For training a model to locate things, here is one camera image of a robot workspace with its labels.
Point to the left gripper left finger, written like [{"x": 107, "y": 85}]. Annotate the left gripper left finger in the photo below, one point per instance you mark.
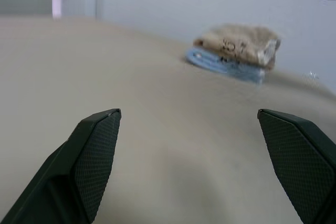
[{"x": 86, "y": 161}]

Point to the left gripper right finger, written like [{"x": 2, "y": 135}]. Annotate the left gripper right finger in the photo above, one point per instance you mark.
[{"x": 302, "y": 155}]

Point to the beige towel with white trim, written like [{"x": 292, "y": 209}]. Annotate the beige towel with white trim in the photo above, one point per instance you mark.
[{"x": 236, "y": 43}]

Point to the folded light blue towel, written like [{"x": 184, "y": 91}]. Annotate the folded light blue towel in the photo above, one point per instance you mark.
[{"x": 210, "y": 61}]

